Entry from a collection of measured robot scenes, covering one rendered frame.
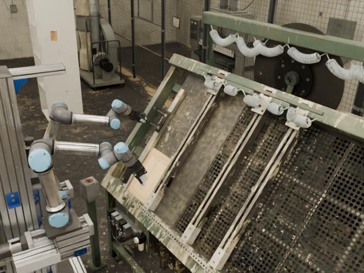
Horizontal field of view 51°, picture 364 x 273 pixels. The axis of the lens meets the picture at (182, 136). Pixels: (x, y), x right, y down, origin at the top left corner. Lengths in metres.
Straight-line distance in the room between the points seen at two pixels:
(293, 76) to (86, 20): 6.20
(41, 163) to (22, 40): 8.75
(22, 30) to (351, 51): 9.16
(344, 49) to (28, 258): 2.37
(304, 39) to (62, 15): 4.34
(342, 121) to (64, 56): 4.95
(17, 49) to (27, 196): 8.39
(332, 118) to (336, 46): 0.54
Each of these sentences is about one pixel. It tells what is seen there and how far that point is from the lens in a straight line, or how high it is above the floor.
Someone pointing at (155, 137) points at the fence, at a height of 1.28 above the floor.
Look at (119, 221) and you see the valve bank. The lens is 3.12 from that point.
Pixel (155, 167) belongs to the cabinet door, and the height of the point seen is 1.11.
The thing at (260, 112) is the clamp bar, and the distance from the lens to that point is 2.61.
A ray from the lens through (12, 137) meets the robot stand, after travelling 2.51.
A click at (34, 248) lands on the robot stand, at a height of 0.96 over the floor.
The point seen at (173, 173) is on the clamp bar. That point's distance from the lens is 2.93.
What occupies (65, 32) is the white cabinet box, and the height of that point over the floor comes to 1.45.
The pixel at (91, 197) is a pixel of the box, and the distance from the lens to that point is 3.34.
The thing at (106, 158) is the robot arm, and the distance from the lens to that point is 2.33.
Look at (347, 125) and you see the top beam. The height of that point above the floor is 1.83.
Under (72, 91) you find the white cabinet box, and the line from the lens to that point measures 6.71.
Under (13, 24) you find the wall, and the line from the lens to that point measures 10.79.
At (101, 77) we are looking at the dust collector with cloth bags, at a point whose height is 0.18.
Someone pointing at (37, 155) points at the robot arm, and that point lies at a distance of 2.25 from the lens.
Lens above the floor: 2.71
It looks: 26 degrees down
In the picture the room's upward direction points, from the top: 2 degrees clockwise
